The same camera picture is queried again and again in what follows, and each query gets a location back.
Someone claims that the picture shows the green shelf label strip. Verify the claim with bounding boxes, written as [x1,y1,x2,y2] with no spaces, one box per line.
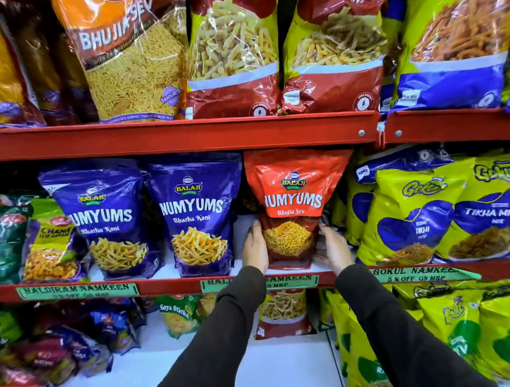
[16,277,140,307]
[368,259,482,290]
[200,270,321,298]

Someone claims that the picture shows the small red and yellow packet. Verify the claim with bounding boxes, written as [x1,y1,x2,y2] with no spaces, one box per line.
[251,287,317,341]

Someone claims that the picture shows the red and yellow snack packet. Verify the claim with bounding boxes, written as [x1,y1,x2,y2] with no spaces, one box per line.
[175,0,288,123]
[273,0,411,118]

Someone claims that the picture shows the white bottom shelf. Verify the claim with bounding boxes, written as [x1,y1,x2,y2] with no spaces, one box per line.
[55,297,346,387]

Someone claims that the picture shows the person's left hand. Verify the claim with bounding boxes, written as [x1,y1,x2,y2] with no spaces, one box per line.
[239,219,271,276]

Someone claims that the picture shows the orange sev packet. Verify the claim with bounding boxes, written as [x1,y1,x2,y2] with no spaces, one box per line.
[51,0,197,130]

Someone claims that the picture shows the person's right hand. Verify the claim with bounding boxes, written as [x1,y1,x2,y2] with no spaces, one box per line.
[313,222,355,279]

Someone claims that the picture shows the short red shelf board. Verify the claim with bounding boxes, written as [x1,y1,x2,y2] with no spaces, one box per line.
[381,101,510,152]

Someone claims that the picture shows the person's left forearm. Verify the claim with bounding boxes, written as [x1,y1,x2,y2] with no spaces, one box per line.
[124,265,276,387]

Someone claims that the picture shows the long red shelf board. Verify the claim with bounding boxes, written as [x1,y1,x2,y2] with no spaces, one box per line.
[0,94,383,177]

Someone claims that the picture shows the green soya snack packet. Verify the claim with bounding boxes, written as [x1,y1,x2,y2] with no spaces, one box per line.
[156,292,205,341]

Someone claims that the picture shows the dark brown snack packets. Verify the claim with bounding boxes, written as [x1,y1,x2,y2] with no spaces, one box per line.
[0,0,99,132]

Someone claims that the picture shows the row of yellow green packets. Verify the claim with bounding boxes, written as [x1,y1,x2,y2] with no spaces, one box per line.
[317,273,510,387]

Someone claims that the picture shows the red shelf with white top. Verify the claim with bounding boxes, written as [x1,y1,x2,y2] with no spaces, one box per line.
[0,191,510,325]

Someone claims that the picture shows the pile of mixed snack packets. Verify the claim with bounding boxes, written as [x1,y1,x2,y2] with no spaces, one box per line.
[0,294,153,387]

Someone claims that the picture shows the person's right forearm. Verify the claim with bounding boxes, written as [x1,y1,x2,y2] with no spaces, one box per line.
[333,252,499,387]

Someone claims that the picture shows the green and purple snack packet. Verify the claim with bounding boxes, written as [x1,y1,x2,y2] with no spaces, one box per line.
[14,194,92,286]

